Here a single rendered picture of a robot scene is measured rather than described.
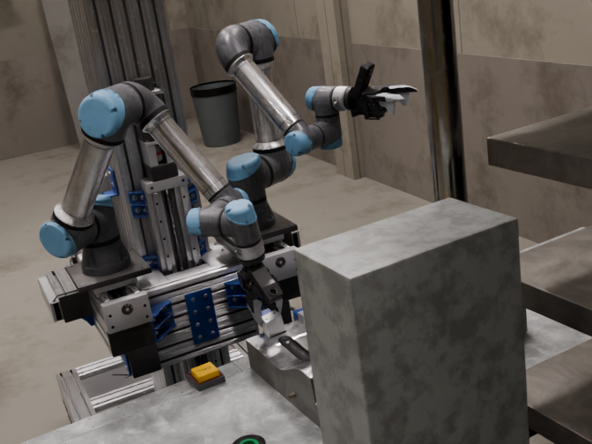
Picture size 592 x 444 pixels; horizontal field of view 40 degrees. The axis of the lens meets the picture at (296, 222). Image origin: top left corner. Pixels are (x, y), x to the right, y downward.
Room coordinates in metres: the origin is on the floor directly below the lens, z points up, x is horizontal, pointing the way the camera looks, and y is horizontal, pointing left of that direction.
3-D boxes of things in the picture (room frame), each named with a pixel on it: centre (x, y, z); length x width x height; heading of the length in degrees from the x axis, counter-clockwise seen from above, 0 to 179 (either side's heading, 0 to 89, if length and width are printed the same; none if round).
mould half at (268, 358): (1.85, -0.04, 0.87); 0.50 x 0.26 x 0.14; 26
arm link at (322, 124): (2.45, -0.13, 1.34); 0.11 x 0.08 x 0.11; 138
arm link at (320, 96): (2.47, -0.14, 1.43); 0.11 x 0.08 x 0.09; 48
